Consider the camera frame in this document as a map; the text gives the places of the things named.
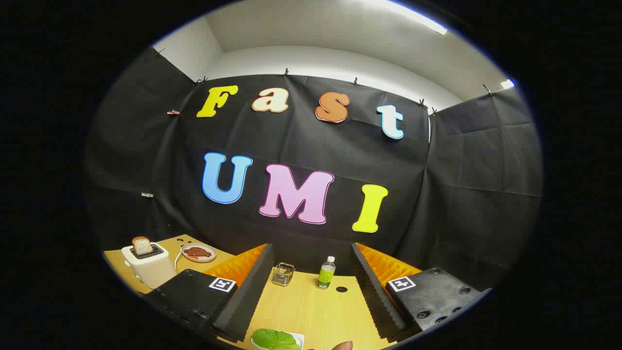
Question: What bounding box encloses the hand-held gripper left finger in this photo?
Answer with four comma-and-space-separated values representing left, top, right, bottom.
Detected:
143, 243, 275, 343

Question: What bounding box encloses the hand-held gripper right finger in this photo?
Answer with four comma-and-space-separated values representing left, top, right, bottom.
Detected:
351, 242, 491, 343

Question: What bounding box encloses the green lettuce leaf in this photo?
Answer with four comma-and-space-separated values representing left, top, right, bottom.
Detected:
251, 329, 301, 350

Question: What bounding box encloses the white bread slice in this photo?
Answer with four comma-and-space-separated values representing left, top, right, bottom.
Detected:
132, 236, 154, 256

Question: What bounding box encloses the oval white plate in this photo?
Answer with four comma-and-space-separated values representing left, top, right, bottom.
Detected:
181, 243, 217, 263

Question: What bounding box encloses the green label plastic bottle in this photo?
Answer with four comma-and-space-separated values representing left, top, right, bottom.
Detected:
316, 256, 336, 290

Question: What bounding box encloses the small white plate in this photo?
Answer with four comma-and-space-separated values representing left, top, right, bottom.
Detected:
250, 332, 305, 350

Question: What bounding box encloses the cream white toaster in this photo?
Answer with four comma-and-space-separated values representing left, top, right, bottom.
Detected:
121, 242, 176, 290

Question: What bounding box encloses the metal wire utensil holder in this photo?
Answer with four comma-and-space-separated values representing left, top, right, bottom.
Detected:
272, 262, 295, 287

